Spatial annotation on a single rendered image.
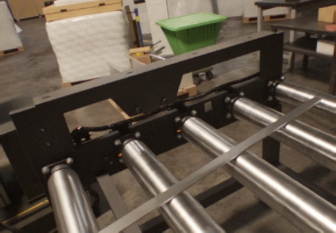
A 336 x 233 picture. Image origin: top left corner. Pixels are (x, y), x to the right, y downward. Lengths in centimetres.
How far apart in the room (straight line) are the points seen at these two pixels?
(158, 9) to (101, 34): 106
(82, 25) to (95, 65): 62
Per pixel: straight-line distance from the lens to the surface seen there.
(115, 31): 445
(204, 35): 383
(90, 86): 113
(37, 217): 206
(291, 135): 120
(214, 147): 111
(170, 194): 89
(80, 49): 457
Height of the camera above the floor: 153
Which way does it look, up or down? 27 degrees down
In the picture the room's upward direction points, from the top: 8 degrees counter-clockwise
